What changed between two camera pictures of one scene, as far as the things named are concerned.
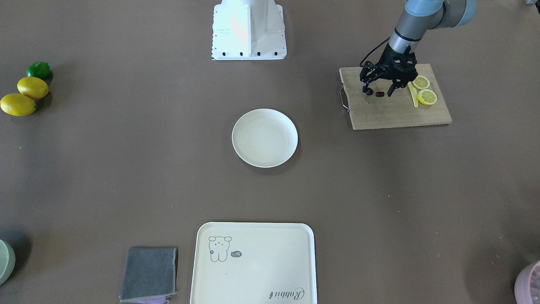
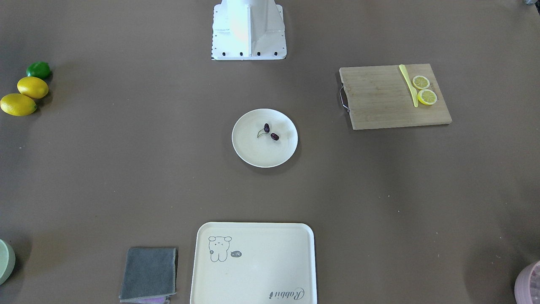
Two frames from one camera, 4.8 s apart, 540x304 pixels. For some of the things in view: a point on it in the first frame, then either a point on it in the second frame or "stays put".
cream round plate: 264,138 stays put
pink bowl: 522,285 stays put
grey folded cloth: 149,275 stays put
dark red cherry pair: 370,91 -> 266,128
